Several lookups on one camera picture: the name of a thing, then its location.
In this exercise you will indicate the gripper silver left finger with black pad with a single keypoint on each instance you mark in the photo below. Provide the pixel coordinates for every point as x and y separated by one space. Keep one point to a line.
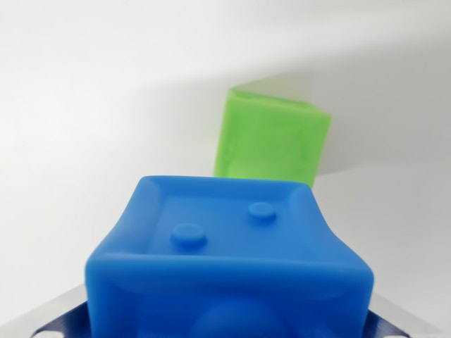
53 317

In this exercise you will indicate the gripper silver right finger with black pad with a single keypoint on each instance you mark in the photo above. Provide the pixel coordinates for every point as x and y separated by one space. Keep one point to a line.
398 320

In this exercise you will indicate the blue soft cube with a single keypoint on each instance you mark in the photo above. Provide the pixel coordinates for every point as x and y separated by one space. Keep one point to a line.
229 267

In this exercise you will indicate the green soft cube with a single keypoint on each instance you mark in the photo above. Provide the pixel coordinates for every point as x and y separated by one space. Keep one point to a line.
267 137

